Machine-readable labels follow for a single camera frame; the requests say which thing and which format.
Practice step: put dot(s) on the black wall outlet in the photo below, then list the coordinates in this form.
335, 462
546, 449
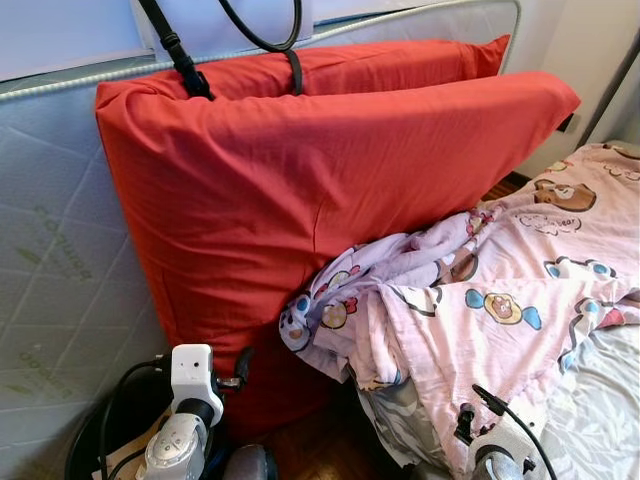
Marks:
568, 122

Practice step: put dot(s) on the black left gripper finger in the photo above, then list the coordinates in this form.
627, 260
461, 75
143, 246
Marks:
244, 367

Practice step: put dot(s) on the grey robot left leg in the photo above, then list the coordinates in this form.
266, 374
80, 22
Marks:
252, 465

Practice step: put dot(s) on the pink cartoon print blanket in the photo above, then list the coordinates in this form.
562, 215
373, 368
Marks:
500, 290

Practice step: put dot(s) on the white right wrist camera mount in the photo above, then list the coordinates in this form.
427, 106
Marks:
510, 435

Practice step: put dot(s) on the bed with grey floral sheet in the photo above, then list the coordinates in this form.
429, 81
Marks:
610, 400

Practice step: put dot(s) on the large red fabric cushion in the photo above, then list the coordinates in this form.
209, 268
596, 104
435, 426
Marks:
280, 190
400, 65

